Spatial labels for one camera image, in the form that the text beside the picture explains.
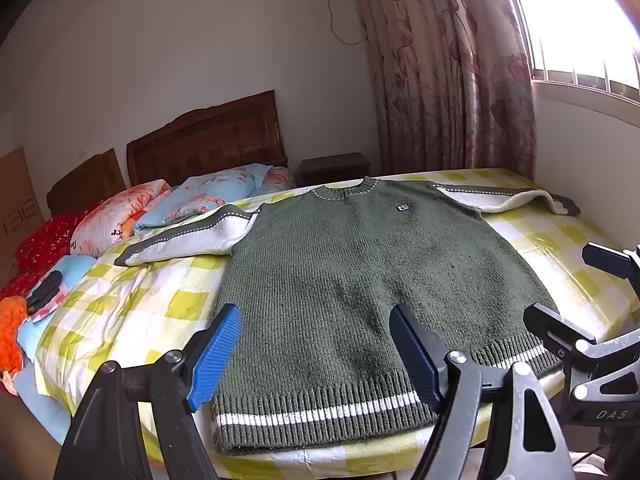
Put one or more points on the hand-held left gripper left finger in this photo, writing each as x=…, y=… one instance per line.
x=215, y=355

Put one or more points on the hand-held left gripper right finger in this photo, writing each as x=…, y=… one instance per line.
x=412, y=355

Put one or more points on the small wooden headboard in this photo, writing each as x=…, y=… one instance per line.
x=85, y=185

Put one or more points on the pink floral curtain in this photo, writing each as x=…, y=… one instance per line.
x=440, y=70

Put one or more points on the blue floral quilt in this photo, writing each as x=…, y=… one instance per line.
x=200, y=200

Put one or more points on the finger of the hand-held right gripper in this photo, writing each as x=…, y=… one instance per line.
x=547, y=327
x=607, y=259

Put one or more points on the bed with checkered sheet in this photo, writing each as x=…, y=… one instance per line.
x=150, y=305

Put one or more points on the barred window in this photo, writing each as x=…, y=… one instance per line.
x=580, y=20

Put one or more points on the orange cloth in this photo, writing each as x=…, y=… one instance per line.
x=10, y=335

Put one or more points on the green knit sweater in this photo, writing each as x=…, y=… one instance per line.
x=330, y=280

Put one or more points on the black object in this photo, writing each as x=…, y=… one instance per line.
x=44, y=292

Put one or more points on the dark wooden nightstand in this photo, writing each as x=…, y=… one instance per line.
x=335, y=170

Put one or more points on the red blanket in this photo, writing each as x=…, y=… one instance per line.
x=45, y=245

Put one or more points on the light blue cloth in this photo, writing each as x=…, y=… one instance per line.
x=75, y=270

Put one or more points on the large wooden headboard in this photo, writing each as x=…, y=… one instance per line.
x=210, y=140

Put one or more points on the cardboard box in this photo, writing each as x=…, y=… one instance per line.
x=17, y=210

